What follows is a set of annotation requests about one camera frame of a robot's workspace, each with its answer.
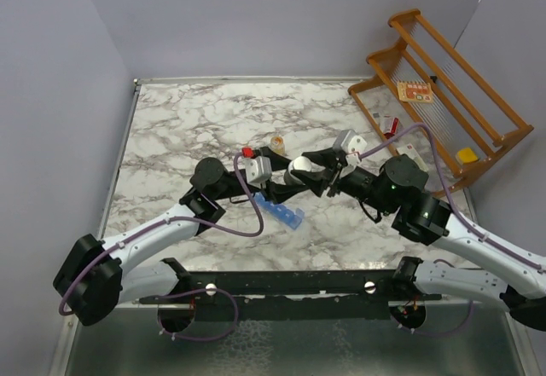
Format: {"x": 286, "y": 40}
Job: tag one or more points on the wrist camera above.
{"x": 257, "y": 167}
{"x": 348, "y": 147}

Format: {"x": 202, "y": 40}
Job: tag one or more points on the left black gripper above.
{"x": 277, "y": 192}

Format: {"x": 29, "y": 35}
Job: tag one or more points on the blue weekly pill organizer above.
{"x": 280, "y": 212}

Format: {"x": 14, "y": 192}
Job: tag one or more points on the small amber pill bottle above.
{"x": 277, "y": 145}

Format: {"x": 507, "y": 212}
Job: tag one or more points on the orange snack packet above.
{"x": 419, "y": 92}

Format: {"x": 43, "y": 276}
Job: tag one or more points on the yellow lidded jar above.
{"x": 466, "y": 156}

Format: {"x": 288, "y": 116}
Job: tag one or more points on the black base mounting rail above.
{"x": 284, "y": 295}

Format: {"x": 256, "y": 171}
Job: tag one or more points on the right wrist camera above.
{"x": 348, "y": 147}

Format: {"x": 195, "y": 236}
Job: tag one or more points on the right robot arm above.
{"x": 506, "y": 275}

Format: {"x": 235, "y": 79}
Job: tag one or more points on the white pill bottle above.
{"x": 300, "y": 163}

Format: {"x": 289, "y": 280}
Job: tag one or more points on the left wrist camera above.
{"x": 257, "y": 167}

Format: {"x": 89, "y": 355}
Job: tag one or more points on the wooden tiered shelf rack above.
{"x": 466, "y": 111}

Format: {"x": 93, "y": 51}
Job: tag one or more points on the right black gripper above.
{"x": 328, "y": 158}

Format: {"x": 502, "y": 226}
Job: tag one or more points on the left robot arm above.
{"x": 97, "y": 275}

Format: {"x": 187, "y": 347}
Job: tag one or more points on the red white medicine box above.
{"x": 389, "y": 126}

